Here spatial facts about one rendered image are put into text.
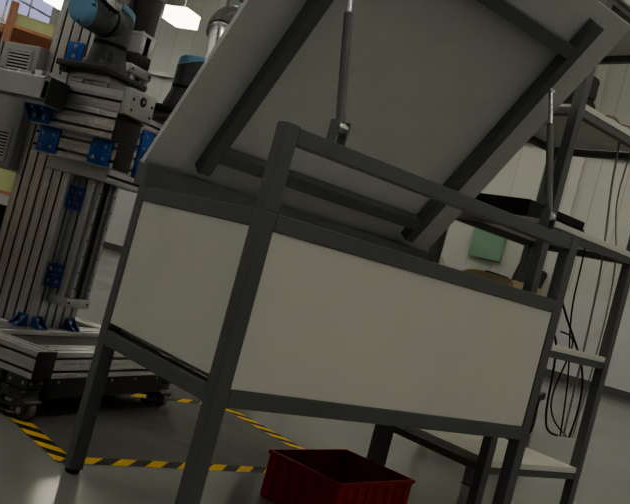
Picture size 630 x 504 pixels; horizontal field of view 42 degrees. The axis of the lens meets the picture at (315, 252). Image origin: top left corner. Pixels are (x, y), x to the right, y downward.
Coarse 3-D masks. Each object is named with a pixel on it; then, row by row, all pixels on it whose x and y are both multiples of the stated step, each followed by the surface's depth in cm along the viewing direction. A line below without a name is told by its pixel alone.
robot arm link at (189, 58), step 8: (184, 56) 323; (192, 56) 322; (200, 56) 323; (184, 64) 322; (192, 64) 322; (200, 64) 323; (176, 72) 324; (184, 72) 322; (192, 72) 322; (176, 80) 323; (184, 80) 321
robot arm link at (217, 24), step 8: (224, 8) 286; (232, 8) 286; (216, 16) 283; (224, 16) 283; (232, 16) 285; (208, 24) 284; (216, 24) 282; (224, 24) 282; (208, 32) 284; (216, 32) 280; (208, 40) 280; (216, 40) 278; (208, 48) 277
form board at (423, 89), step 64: (256, 0) 203; (384, 0) 216; (448, 0) 224; (512, 0) 232; (576, 0) 240; (256, 64) 216; (320, 64) 224; (384, 64) 232; (448, 64) 240; (512, 64) 249; (576, 64) 259; (192, 128) 224; (256, 128) 232; (320, 128) 240; (384, 128) 249; (448, 128) 259; (256, 192) 249; (384, 192) 270
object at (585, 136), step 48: (624, 0) 275; (624, 48) 318; (576, 96) 272; (576, 144) 325; (624, 144) 294; (528, 240) 338; (528, 288) 270; (624, 288) 304; (432, 432) 296; (480, 480) 268; (576, 480) 304
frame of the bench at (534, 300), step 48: (144, 192) 222; (336, 240) 193; (240, 288) 179; (480, 288) 228; (240, 336) 180; (96, 384) 222; (192, 384) 185; (384, 432) 294; (480, 432) 238; (528, 432) 252; (192, 480) 178
